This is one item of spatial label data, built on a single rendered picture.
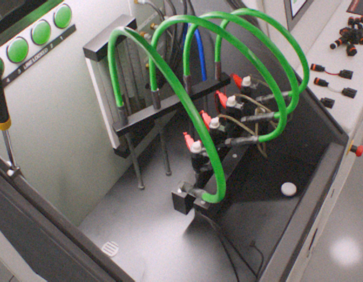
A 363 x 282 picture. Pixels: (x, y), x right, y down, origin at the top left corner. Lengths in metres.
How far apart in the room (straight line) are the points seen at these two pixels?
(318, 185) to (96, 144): 0.56
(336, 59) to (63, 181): 0.88
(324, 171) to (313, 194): 0.08
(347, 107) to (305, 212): 0.35
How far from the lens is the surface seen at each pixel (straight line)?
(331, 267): 2.04
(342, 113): 1.20
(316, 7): 1.43
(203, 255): 1.08
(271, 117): 0.95
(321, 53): 1.39
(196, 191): 0.77
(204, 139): 0.61
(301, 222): 1.00
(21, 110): 0.86
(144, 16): 1.08
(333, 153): 1.14
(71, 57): 0.92
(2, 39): 0.75
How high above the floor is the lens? 1.80
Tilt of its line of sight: 48 degrees down
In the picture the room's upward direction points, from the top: 7 degrees counter-clockwise
